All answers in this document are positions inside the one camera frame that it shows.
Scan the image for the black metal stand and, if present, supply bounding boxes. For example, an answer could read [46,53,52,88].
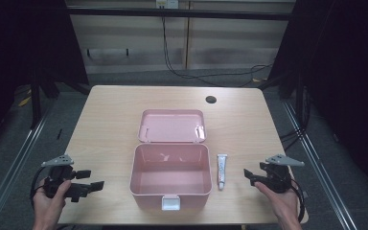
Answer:
[29,71,43,130]

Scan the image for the white wall outlet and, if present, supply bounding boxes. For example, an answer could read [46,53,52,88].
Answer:
[155,0,180,10]

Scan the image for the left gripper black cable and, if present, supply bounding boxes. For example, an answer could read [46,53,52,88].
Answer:
[29,166,48,209]

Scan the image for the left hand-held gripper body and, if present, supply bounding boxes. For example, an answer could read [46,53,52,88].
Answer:
[40,154,79,199]

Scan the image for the metal floor rail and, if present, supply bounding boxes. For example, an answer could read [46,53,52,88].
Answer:
[282,101,360,230]
[0,104,58,230]

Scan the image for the white ointment tube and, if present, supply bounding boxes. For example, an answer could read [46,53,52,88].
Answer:
[217,153,228,192]

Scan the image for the black curtain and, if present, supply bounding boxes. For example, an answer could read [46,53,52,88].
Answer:
[0,0,90,157]
[267,0,368,200]

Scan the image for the black floor cables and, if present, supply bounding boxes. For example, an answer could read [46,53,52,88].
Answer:
[279,126,306,152]

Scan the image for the black horizontal frame bar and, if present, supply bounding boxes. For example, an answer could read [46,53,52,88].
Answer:
[66,7,295,22]

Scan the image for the yellow floor tape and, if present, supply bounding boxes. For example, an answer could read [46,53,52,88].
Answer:
[17,95,33,107]

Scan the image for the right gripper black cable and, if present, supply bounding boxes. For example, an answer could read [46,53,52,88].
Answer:
[288,177,307,223]

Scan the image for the pink plastic storage box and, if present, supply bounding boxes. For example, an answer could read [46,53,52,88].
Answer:
[128,108,213,212]

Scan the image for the long black wall cable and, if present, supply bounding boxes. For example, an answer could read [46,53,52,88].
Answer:
[161,15,273,88]

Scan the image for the person's left hand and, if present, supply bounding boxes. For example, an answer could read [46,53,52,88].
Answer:
[32,179,73,224]

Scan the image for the person's right hand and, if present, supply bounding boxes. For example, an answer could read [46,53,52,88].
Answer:
[254,181,302,224]

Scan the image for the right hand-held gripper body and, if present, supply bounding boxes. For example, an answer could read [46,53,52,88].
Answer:
[259,153,306,195]

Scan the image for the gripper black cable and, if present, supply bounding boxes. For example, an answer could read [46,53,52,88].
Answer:
[288,177,307,223]
[29,166,48,209]

